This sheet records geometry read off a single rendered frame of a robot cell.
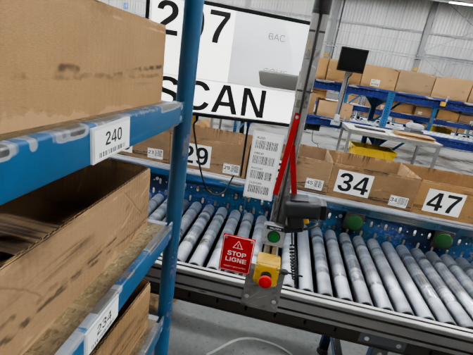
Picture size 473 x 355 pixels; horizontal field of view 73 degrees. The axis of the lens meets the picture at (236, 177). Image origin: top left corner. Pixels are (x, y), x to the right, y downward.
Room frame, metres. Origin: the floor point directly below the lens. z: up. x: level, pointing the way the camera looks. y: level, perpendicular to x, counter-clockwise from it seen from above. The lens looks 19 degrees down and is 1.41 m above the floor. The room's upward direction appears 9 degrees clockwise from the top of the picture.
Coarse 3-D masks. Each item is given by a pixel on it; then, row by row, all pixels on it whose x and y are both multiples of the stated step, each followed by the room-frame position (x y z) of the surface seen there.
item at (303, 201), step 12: (288, 204) 0.81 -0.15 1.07; (300, 204) 0.81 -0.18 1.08; (312, 204) 0.80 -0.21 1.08; (324, 204) 0.81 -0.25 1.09; (288, 216) 0.81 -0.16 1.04; (300, 216) 0.80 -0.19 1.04; (312, 216) 0.80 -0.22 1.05; (324, 216) 0.80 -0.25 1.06; (288, 228) 0.82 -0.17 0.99; (300, 228) 0.82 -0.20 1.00
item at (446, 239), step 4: (440, 236) 1.31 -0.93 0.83; (444, 236) 1.30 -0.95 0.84; (448, 236) 1.30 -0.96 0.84; (436, 240) 1.31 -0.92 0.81; (440, 240) 1.30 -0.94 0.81; (444, 240) 1.30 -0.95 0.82; (448, 240) 1.30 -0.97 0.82; (452, 240) 1.30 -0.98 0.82; (436, 244) 1.31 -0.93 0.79; (440, 244) 1.30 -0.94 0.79; (444, 244) 1.30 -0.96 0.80; (448, 244) 1.30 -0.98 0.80
